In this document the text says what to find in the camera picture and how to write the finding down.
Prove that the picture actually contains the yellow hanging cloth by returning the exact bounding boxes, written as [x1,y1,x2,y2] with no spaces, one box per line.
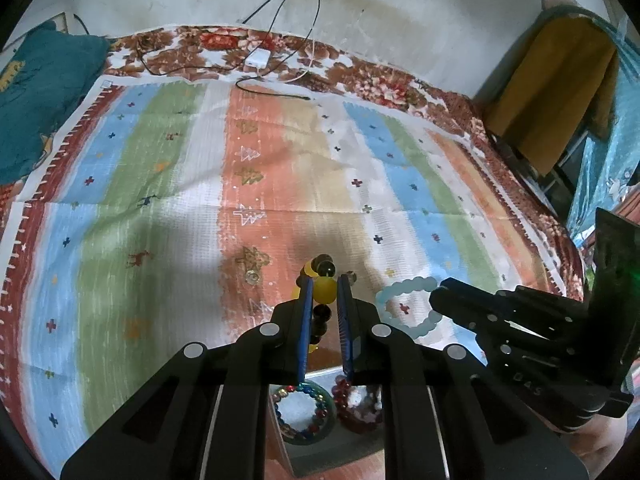
[482,12,621,176]

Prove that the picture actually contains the light blue bead bracelet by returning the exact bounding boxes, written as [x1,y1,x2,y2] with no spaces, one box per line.
[375,276,444,339]

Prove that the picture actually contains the striped colourful mat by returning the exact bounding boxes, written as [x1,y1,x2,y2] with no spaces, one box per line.
[0,77,586,478]

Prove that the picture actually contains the black charging cable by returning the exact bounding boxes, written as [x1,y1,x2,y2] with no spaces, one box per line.
[235,0,314,101]

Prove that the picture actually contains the silver metal tin box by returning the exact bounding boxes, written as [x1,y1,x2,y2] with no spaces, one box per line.
[210,360,451,480]

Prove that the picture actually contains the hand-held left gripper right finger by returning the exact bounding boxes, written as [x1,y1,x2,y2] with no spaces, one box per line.
[336,271,591,480]

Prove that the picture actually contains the teal pillow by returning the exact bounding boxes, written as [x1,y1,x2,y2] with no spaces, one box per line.
[0,22,111,186]

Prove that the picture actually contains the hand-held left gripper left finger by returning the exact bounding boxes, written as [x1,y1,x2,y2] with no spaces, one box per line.
[60,272,316,480]

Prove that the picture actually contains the teal printed curtain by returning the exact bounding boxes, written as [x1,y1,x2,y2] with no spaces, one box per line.
[565,25,640,251]

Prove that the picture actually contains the white cable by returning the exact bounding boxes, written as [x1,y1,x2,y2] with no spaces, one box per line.
[272,0,322,84]

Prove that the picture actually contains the dark bedside furniture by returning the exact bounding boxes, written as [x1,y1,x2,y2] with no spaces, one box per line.
[492,130,591,221]

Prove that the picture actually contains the person's right hand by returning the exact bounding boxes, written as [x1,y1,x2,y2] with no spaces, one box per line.
[560,407,640,480]

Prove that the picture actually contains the multicolour bead bracelet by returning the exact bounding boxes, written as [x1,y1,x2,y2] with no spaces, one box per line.
[270,380,337,445]

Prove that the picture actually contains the yellow and brown bead bracelet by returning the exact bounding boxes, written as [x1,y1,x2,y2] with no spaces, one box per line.
[295,255,359,356]

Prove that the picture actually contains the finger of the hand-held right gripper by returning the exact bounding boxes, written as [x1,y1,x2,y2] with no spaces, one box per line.
[439,277,592,334]
[429,290,532,357]

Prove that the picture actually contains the brown floral bedsheet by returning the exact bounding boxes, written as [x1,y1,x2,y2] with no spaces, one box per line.
[0,24,598,461]

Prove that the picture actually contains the red bead bracelet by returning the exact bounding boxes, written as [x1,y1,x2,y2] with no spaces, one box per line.
[332,377,386,434]

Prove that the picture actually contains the multicoloured small bead bracelet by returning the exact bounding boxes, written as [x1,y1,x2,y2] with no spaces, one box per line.
[274,384,328,436]

